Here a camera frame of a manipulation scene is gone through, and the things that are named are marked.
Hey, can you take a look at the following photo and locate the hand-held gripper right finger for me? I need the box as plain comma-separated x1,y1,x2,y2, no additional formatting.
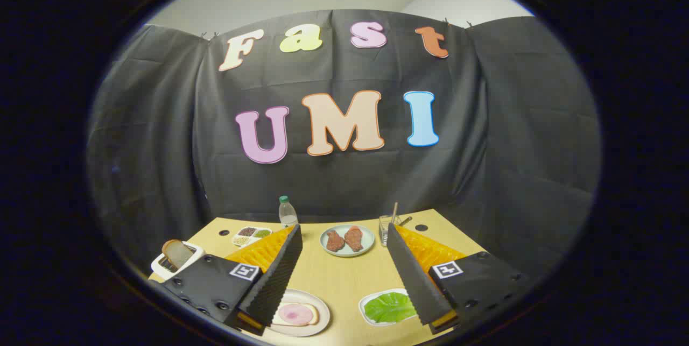
386,222,531,335

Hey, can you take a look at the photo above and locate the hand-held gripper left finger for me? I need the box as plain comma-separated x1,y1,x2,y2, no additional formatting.
153,224,303,336

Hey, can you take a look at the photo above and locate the green lettuce leaf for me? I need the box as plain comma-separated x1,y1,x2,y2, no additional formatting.
364,292,418,324

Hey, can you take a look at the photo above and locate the brown bread slice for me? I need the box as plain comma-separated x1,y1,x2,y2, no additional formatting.
161,239,194,270

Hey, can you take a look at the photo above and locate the pink ham slice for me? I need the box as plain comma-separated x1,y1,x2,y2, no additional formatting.
278,304,313,325

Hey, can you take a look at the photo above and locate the white divided grain dish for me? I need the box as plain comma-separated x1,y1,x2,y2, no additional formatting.
231,226,273,248

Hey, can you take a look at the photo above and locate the pale bread slice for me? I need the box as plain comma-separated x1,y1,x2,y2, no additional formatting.
272,302,319,327

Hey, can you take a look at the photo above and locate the round white plate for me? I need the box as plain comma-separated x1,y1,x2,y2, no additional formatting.
266,288,331,337

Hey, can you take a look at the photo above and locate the clear glass cup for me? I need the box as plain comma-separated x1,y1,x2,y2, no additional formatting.
378,215,402,247

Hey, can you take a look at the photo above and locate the oval white plate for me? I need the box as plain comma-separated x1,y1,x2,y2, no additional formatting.
358,288,426,328

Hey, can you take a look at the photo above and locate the light blue plate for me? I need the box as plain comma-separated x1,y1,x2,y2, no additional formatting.
320,224,376,257

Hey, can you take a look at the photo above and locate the clear plastic water bottle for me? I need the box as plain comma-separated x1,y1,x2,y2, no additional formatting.
278,195,299,228

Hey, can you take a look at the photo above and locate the white toaster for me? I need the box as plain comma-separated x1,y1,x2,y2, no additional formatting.
151,241,205,281

